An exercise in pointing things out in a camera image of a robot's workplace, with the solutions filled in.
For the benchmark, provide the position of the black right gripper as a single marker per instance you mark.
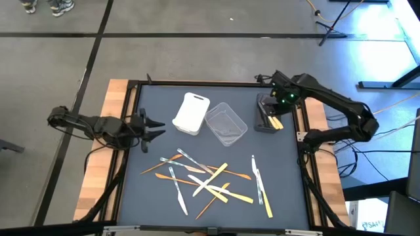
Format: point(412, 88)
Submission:
point(285, 96)

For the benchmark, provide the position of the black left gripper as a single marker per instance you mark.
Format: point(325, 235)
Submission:
point(138, 128)

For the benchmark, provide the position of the dark grey plastic bin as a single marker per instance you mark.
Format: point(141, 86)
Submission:
point(259, 126)

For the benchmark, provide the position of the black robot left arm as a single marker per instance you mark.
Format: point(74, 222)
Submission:
point(98, 126)

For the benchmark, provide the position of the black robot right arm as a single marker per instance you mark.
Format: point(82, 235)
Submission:
point(328, 94)

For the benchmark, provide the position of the white plastic bin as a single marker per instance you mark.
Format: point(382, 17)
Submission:
point(192, 113)

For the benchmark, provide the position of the clear plastic bin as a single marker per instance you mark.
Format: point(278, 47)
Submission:
point(226, 124)

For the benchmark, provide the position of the grey table mat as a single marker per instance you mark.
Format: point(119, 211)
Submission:
point(147, 203)

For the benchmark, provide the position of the black tripod stand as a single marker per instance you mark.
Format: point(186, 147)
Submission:
point(330, 29)

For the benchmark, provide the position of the silver aluminium bar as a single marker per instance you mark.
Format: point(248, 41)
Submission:
point(131, 228)

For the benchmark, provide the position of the black desk foot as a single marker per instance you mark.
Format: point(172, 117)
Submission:
point(374, 85)
point(367, 191)

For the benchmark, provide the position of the grey chair foot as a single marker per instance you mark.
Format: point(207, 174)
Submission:
point(10, 145)

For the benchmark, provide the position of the white printed box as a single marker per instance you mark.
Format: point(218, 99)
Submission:
point(370, 216)

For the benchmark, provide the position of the person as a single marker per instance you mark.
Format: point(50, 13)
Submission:
point(62, 6)

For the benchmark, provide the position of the dark grey chair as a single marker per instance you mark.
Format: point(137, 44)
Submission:
point(402, 213)

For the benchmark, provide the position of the white metal bracket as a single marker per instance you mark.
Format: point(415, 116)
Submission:
point(301, 136)

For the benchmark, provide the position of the black aluminium table frame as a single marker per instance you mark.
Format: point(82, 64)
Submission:
point(197, 83)

